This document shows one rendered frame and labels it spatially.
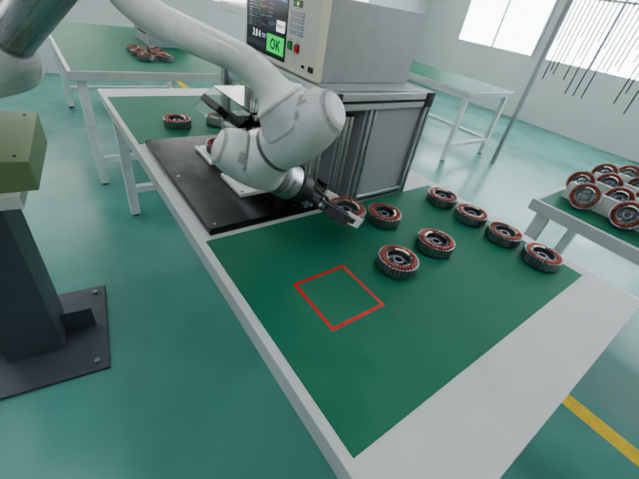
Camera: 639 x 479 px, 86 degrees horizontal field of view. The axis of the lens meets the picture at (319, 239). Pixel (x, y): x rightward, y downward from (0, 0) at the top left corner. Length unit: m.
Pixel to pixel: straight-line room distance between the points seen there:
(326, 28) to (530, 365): 0.94
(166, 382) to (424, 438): 1.12
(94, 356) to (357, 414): 1.25
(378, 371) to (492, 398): 0.22
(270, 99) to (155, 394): 1.22
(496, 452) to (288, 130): 0.65
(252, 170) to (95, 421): 1.13
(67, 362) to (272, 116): 1.35
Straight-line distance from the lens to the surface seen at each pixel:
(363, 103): 1.03
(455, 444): 0.71
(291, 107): 0.63
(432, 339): 0.81
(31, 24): 1.21
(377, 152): 1.18
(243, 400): 1.50
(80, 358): 1.71
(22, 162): 1.23
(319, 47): 1.03
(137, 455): 1.47
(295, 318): 0.75
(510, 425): 0.78
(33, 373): 1.74
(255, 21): 1.34
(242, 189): 1.12
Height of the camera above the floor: 1.32
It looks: 36 degrees down
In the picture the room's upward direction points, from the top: 11 degrees clockwise
